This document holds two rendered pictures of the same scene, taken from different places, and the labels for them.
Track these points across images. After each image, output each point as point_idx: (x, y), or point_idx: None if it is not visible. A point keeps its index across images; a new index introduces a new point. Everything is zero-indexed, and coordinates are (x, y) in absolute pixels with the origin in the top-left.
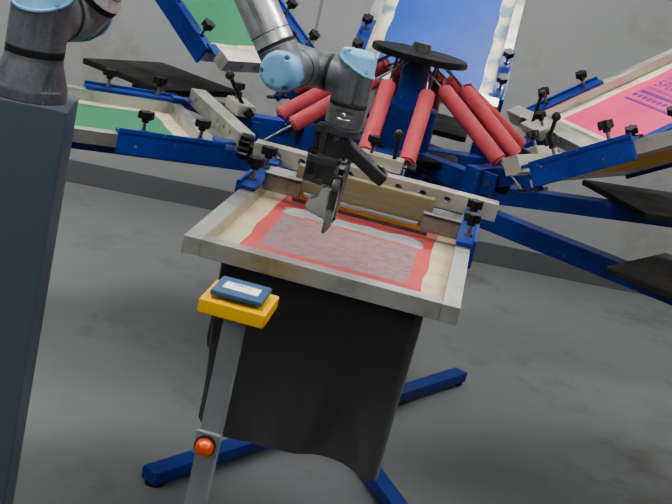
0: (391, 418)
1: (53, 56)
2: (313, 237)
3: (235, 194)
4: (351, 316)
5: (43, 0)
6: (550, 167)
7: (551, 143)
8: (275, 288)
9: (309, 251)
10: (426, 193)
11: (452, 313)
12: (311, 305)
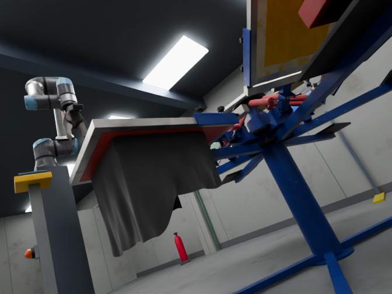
0: (132, 200)
1: (41, 156)
2: None
3: None
4: (108, 166)
5: (34, 144)
6: (245, 74)
7: (241, 68)
8: (97, 178)
9: None
10: None
11: (92, 124)
12: (102, 174)
